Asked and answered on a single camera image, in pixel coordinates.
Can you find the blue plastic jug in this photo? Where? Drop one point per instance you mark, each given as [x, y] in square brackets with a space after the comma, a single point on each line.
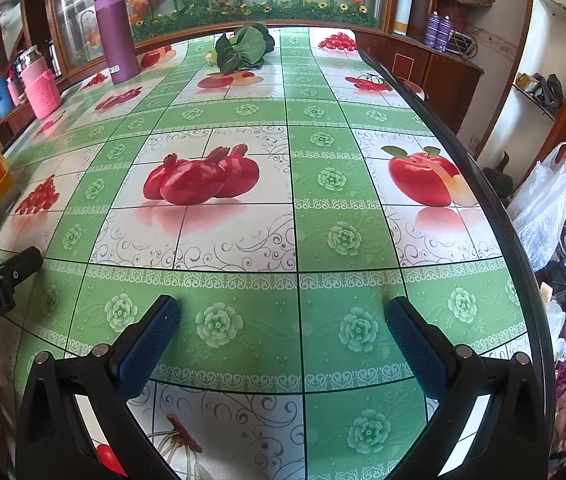
[2, 95]

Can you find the pink knitted jar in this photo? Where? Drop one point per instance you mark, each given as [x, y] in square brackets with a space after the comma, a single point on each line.
[40, 90]

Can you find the green leafy vegetable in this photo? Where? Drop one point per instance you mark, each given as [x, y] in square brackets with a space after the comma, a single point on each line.
[245, 47]

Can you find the purple thermos bottle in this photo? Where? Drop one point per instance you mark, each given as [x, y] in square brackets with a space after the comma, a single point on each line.
[115, 35]

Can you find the green fruit-print tablecloth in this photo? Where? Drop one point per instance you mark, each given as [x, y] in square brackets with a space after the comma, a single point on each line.
[333, 260]

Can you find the white plastic bag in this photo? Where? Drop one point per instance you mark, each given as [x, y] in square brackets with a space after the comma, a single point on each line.
[543, 205]

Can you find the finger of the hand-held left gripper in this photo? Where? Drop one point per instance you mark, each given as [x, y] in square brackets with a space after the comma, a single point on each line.
[20, 267]

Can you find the brown woven basket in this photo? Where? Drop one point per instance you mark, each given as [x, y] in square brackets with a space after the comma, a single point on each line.
[463, 0]

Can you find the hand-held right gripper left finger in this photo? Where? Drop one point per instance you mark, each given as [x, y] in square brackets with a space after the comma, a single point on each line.
[148, 345]

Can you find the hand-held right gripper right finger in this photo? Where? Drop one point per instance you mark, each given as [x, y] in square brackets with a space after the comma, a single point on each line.
[415, 345]

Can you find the pink bottle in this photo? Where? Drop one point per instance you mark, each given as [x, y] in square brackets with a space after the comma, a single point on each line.
[14, 91]

